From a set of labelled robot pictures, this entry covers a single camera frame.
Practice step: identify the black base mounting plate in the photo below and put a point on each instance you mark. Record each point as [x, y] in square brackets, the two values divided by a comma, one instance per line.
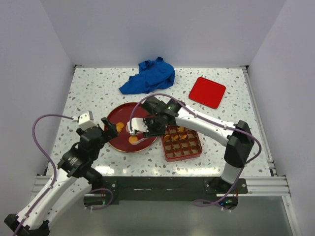
[112, 190]

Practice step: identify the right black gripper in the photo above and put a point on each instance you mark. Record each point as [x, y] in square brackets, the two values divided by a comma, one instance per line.
[151, 132]

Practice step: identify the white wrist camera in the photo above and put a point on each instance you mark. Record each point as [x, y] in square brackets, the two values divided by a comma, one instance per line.
[136, 125]
[86, 120]

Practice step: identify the red compartment cookie box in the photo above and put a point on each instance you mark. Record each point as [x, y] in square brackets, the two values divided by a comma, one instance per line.
[179, 150]

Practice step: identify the round dark red tray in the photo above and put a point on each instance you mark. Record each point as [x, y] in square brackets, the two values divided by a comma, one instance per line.
[122, 114]

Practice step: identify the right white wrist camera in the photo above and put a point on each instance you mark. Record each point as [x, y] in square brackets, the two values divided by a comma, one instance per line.
[136, 125]

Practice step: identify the blue crumpled cloth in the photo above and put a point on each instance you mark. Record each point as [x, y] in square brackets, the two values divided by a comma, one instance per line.
[152, 75]

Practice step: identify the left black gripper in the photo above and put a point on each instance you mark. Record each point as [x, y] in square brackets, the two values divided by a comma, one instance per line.
[109, 133]

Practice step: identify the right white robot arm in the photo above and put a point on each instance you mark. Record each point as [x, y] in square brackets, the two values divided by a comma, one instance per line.
[235, 137]

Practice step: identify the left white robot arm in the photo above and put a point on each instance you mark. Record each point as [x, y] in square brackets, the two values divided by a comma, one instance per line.
[74, 164]

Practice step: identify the pink metal tongs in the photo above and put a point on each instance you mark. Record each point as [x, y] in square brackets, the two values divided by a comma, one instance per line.
[139, 133]

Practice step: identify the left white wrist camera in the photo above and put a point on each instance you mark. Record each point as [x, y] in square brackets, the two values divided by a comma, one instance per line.
[86, 120]

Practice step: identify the red square box lid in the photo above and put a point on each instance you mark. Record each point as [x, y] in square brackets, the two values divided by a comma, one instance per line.
[207, 92]

